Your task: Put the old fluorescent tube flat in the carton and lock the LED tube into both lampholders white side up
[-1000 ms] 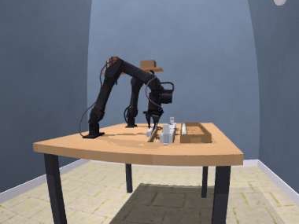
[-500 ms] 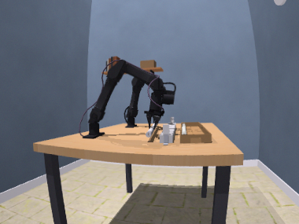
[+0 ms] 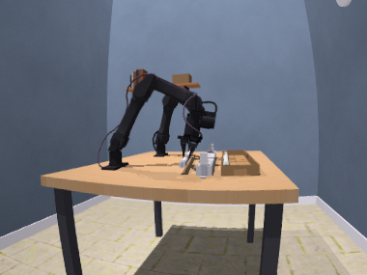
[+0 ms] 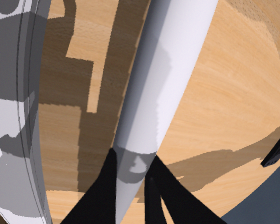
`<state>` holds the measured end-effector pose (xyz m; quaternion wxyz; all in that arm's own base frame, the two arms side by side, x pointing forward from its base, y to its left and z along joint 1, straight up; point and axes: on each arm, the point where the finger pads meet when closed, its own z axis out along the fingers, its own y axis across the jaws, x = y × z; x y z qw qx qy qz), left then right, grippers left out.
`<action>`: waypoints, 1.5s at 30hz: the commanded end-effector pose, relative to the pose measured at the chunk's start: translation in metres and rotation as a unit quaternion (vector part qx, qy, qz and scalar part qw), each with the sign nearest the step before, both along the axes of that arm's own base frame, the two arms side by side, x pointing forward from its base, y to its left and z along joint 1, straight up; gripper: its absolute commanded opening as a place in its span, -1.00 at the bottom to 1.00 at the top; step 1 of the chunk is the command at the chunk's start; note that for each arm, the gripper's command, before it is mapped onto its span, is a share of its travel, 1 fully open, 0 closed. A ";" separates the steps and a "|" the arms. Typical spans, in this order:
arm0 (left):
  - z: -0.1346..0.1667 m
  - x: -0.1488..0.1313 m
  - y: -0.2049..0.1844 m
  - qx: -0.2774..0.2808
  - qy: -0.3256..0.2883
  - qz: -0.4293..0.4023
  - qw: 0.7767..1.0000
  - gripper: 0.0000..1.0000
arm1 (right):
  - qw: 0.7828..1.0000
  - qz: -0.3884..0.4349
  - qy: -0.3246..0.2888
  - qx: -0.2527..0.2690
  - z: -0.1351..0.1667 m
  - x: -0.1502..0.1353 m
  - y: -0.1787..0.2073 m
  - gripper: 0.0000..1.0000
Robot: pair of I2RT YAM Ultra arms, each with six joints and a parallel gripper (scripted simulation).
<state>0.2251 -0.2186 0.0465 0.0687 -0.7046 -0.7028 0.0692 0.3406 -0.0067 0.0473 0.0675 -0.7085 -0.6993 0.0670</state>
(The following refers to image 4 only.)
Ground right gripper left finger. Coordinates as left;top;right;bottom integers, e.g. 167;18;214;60
60;147;117;224

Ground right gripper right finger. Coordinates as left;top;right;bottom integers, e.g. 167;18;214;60
144;154;227;224

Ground grey tube with white end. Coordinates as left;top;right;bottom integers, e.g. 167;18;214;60
112;0;218;224

